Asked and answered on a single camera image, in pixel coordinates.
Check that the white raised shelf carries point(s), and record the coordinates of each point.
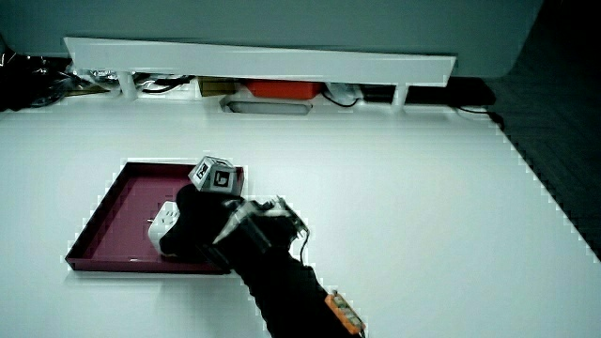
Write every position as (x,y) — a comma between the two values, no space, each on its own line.
(263,61)

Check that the white plastic bag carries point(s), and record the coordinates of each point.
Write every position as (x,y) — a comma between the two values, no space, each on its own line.
(342,92)

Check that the grey flat tray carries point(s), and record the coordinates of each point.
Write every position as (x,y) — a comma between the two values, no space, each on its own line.
(267,107)

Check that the person's right hand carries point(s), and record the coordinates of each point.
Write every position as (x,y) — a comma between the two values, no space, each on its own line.
(197,220)

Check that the person's right forearm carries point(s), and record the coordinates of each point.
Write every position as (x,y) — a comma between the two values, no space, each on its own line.
(277,281)

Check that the orange forearm-mounted device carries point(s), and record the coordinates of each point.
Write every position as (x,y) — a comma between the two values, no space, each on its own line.
(345,313)

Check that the brown cardboard box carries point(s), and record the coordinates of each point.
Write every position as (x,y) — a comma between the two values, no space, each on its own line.
(216,86)

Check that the black crumpled bag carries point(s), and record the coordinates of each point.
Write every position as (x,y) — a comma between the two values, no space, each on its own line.
(28,80)

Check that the orange box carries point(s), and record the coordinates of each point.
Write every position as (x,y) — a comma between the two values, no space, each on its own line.
(282,88)

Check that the maroon tray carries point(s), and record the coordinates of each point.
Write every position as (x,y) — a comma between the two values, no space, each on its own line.
(122,220)

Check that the white socket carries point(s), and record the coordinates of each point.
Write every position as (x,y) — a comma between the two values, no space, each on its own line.
(162,225)

